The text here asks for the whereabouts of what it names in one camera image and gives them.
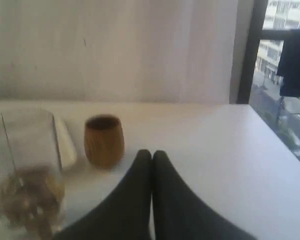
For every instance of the clear plastic shaker body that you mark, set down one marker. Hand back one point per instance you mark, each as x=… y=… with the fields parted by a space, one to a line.
x=28 y=139

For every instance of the white rectangular tray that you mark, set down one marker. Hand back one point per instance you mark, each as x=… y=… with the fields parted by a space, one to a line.
x=66 y=147

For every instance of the brown wooden cup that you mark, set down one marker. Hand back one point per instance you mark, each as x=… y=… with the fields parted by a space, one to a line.
x=104 y=143

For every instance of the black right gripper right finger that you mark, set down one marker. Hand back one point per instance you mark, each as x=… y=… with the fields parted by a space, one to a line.
x=179 y=214

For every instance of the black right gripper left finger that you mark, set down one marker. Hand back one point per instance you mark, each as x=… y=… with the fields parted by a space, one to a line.
x=125 y=213

